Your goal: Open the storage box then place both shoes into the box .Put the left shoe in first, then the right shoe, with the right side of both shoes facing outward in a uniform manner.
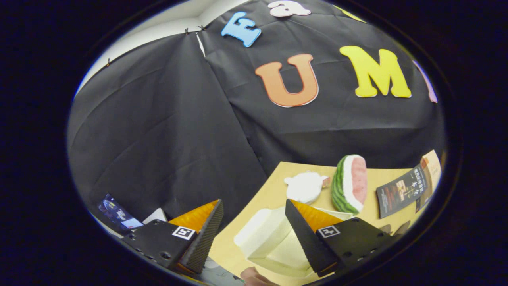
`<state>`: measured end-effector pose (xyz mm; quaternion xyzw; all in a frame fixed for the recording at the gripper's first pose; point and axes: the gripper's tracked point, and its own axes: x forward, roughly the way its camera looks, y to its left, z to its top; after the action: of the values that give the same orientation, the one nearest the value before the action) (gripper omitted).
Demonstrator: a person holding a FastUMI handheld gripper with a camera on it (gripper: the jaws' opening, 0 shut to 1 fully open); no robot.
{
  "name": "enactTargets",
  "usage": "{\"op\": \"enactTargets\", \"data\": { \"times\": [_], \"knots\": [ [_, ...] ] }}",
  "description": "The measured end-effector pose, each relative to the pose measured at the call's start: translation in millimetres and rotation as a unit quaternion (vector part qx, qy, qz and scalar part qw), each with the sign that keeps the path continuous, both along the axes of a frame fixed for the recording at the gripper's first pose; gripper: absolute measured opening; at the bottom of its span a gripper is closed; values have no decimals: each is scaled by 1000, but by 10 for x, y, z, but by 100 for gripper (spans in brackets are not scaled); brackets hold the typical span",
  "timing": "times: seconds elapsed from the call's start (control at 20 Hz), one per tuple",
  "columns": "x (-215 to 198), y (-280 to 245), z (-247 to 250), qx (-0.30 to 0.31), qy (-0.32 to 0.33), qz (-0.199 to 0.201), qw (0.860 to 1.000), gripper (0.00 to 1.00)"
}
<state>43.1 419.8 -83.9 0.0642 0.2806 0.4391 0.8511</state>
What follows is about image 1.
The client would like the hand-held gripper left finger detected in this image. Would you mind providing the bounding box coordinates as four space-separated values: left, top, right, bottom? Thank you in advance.
120 199 224 274

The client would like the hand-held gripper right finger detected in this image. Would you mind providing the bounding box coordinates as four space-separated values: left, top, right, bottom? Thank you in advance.
285 199 396 278

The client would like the foldable fabric storage box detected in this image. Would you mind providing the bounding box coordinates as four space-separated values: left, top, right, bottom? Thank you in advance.
233 206 354 278

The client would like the white plush toy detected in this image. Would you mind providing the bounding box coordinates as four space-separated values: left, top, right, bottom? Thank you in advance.
284 171 331 205

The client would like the watermelon slice plush toy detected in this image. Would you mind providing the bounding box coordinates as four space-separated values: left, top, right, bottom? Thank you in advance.
331 154 368 215

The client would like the lit display screen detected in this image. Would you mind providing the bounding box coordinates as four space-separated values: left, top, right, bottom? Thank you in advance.
97 193 143 232

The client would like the black cover book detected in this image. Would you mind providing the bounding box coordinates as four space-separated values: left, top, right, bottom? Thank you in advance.
376 165 428 219

